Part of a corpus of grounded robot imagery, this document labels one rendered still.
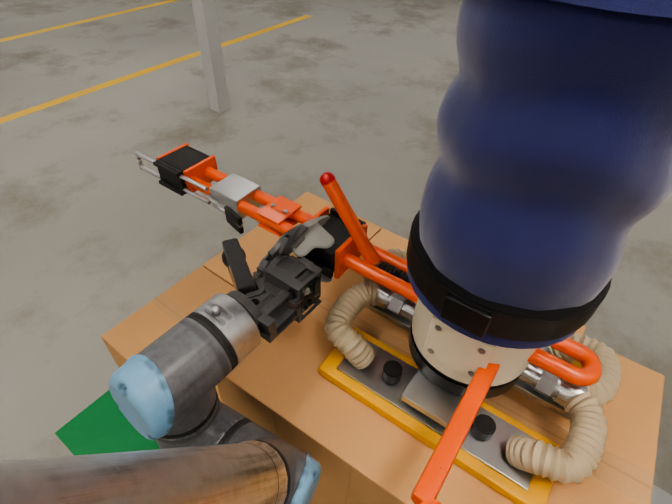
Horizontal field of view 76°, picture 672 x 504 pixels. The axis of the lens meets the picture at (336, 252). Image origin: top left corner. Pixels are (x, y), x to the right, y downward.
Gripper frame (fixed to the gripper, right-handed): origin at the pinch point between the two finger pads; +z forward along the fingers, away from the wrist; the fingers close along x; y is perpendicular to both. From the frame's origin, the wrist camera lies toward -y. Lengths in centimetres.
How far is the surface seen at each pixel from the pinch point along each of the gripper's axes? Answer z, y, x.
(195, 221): 72, -151, -119
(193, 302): 6, -58, -65
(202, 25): 177, -251, -50
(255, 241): 41, -63, -65
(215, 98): 178, -250, -105
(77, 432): -40, -85, -120
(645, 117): -7.3, 33.4, 33.7
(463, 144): -9.3, 22.3, 28.6
